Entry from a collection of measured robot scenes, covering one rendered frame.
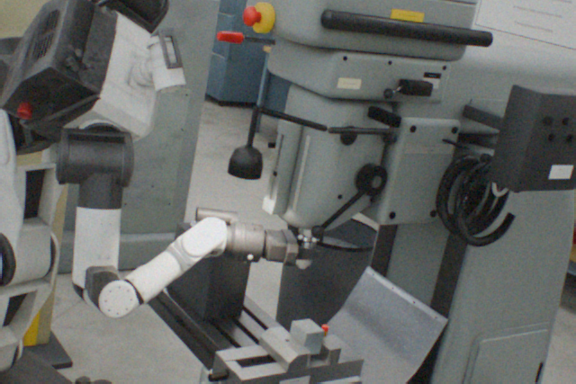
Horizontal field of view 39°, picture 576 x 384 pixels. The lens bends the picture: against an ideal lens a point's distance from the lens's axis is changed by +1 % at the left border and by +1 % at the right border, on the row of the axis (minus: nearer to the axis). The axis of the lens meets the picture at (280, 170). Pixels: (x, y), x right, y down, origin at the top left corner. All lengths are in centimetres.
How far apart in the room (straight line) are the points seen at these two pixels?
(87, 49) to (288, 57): 42
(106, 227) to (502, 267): 98
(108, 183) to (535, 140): 87
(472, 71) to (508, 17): 511
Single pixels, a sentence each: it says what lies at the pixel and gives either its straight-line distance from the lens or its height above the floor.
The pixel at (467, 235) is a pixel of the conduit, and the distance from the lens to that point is 182.
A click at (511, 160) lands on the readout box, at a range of 171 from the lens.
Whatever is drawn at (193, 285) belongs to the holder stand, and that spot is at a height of 100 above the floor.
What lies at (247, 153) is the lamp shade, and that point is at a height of 149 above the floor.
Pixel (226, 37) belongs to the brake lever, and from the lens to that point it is 171.
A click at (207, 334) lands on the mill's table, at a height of 94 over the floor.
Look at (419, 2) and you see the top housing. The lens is 171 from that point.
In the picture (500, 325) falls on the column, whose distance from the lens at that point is 220.
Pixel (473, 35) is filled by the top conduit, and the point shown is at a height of 180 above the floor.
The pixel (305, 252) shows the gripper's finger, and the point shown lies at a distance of 186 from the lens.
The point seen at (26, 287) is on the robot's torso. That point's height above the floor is 93.
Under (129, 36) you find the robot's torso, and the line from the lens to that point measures 183.
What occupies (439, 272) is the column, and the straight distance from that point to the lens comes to 209.
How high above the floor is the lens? 191
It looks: 16 degrees down
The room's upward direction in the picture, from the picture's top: 11 degrees clockwise
